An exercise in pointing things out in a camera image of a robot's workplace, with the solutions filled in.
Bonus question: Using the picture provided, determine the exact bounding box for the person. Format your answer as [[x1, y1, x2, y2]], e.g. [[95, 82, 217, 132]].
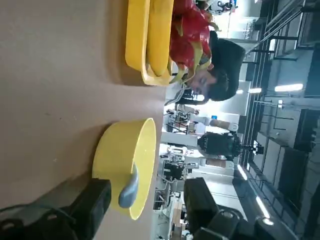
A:
[[163, 31, 247, 106]]

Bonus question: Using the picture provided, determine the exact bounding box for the black background machine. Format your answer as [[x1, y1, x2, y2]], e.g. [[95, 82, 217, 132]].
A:
[[196, 131, 243, 161]]

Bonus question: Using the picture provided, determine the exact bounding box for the light blue spoon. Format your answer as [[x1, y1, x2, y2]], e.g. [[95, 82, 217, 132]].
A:
[[118, 161, 140, 209]]

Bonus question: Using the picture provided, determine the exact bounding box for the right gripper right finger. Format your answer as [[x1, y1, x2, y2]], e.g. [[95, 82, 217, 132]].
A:
[[183, 177, 296, 240]]

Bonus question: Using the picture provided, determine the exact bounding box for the yellow plastic tray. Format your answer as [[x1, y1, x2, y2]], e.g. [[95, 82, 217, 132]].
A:
[[124, 0, 176, 87]]

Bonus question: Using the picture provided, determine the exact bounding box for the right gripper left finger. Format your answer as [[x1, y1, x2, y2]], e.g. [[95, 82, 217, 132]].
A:
[[0, 178, 112, 240]]

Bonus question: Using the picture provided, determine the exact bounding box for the pink dragon fruit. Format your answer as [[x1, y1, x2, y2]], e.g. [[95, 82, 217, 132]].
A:
[[169, 0, 221, 85]]

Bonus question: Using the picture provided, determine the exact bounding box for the yellow bowl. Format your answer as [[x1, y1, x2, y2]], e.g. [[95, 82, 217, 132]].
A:
[[91, 117, 158, 221]]

